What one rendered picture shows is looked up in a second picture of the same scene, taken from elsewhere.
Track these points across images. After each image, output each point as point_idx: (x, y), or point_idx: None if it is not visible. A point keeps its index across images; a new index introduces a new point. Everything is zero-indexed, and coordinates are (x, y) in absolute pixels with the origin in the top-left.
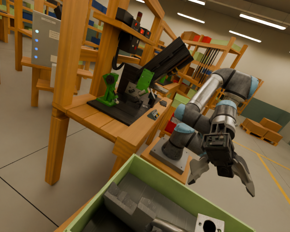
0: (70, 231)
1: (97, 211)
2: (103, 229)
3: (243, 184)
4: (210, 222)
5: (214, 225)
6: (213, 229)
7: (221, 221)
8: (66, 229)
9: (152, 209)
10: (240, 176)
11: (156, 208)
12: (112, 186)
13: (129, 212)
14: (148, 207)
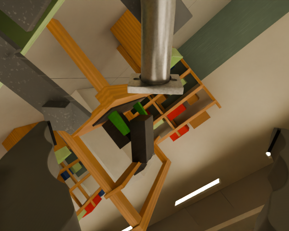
0: None
1: None
2: None
3: (282, 150)
4: (153, 82)
5: (159, 69)
6: (151, 44)
7: (177, 94)
8: None
9: (70, 113)
10: (275, 189)
11: (66, 110)
12: None
13: None
14: (72, 122)
